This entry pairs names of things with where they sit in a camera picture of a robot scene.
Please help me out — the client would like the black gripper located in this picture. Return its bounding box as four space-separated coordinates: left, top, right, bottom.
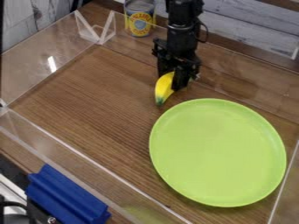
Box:
152 24 201 91

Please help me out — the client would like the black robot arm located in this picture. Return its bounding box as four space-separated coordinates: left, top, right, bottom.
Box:
152 0 204 91

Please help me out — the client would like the blue plastic block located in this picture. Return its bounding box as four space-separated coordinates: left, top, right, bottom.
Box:
25 164 111 224

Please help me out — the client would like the clear acrylic front wall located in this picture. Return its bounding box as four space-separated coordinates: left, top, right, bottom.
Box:
0 108 192 224

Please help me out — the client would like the yellow toy banana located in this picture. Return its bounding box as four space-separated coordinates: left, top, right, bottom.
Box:
153 72 173 105

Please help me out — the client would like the green round plate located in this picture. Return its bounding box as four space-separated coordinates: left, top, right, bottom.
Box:
148 99 286 207

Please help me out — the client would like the clear acrylic triangle bracket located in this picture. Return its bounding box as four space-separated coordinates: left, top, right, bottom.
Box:
75 10 116 46

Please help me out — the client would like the yellow labelled tin can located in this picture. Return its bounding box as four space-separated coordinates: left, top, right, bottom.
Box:
124 0 155 38

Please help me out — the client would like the black cable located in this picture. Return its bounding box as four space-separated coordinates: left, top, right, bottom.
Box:
0 195 31 224

